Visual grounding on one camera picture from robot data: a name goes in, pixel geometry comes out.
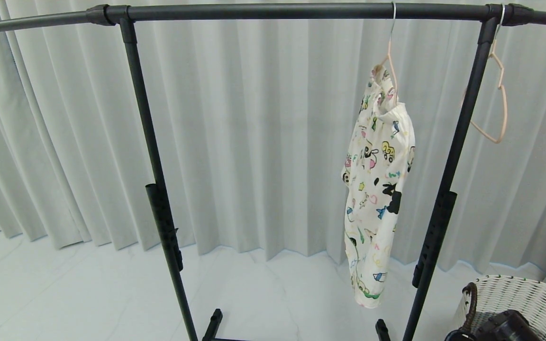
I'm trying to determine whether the cream printed garment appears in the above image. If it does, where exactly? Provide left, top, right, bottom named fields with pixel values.
left=342, top=64, right=416, bottom=309

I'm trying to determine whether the pink clothes hanger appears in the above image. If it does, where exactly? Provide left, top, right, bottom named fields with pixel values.
left=380, top=2, right=400, bottom=107
left=463, top=38, right=509, bottom=144

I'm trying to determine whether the black clothes rack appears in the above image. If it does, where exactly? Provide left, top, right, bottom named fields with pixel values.
left=0, top=2, right=546, bottom=341

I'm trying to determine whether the white laundry basket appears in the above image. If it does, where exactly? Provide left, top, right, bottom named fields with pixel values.
left=453, top=275, right=546, bottom=341

